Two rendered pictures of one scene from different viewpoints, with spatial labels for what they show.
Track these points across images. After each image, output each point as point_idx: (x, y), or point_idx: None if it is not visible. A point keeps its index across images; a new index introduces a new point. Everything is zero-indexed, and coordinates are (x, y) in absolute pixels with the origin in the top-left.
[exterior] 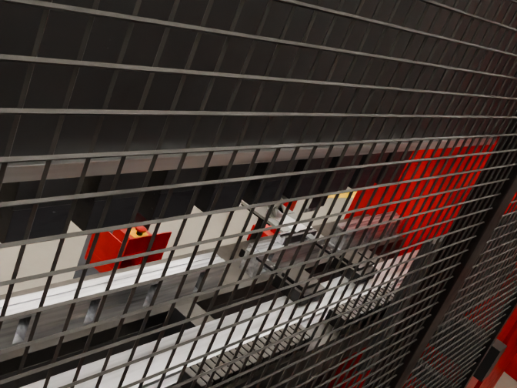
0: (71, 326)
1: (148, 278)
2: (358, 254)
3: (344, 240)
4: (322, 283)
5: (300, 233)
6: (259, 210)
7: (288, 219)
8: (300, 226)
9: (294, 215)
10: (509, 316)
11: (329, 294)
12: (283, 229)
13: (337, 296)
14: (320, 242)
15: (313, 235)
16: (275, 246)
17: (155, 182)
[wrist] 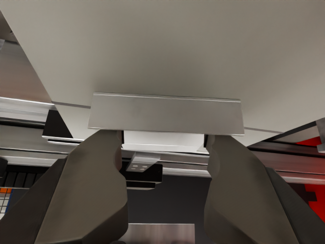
0: None
1: None
2: (148, 189)
3: (320, 129)
4: (42, 159)
5: (133, 150)
6: (79, 65)
7: (185, 135)
8: (172, 149)
9: (254, 135)
10: None
11: (34, 162)
12: (87, 137)
13: (45, 164)
14: (145, 164)
15: (155, 160)
16: (22, 115)
17: None
